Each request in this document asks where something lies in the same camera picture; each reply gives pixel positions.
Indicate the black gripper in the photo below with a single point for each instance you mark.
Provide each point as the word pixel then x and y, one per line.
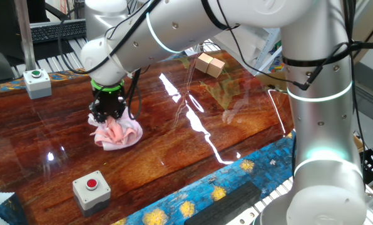
pixel 109 102

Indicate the pink white striped towel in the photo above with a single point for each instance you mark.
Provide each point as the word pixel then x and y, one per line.
pixel 117 134

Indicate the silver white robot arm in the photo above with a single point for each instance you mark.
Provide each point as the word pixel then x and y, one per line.
pixel 324 140

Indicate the glossy wood grain sheet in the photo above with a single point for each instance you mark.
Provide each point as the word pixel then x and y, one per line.
pixel 161 140

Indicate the green push button box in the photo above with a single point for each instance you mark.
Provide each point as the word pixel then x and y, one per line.
pixel 37 86

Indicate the red push button box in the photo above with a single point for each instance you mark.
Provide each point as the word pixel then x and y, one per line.
pixel 91 195

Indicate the black computer keyboard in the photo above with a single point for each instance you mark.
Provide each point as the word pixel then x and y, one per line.
pixel 58 31

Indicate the light wooden block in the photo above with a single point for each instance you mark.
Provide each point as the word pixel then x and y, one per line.
pixel 217 68
pixel 202 62

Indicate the black office chair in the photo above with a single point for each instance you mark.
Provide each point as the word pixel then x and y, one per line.
pixel 53 11

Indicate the black monitor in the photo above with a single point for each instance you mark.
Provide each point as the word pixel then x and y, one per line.
pixel 2 25

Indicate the white storage box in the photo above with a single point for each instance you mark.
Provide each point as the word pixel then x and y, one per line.
pixel 243 47

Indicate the open cardboard box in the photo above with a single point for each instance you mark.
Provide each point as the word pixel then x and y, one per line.
pixel 272 80

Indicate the grey metal shelf rack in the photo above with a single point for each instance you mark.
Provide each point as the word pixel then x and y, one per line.
pixel 268 50

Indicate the colourful toy blocks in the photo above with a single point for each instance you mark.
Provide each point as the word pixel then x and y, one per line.
pixel 276 67

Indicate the aluminium frame post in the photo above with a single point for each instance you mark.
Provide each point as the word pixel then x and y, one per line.
pixel 25 37

